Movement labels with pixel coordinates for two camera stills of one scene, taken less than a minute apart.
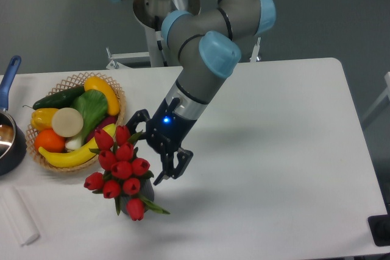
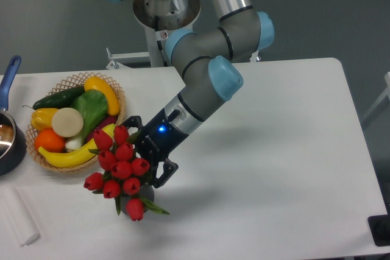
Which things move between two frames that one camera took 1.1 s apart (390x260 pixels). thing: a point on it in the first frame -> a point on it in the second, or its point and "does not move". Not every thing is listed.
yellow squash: x=96 y=83 does not move
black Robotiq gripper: x=164 y=132 -> x=155 y=142
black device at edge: x=379 y=228 does not move
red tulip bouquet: x=122 y=172 does not move
